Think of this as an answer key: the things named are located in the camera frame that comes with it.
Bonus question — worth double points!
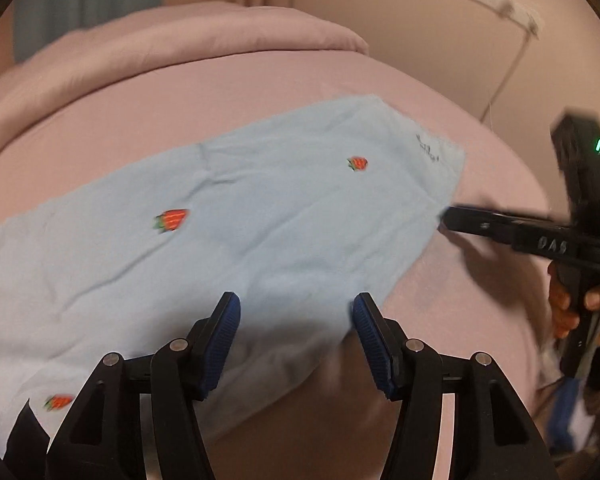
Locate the light blue strawberry pants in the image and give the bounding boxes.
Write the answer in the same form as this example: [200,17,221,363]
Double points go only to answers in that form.
[0,96,465,451]

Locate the right hand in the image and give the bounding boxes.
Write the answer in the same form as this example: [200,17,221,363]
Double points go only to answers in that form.
[546,261,600,340]

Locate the pink bed sheet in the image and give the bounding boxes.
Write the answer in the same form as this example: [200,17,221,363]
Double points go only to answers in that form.
[0,51,546,479]

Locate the pink duvet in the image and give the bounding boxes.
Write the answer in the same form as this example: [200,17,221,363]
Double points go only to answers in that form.
[0,2,370,151]

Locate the white power cable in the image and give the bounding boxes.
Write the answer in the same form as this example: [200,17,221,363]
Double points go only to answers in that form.
[479,29,534,126]

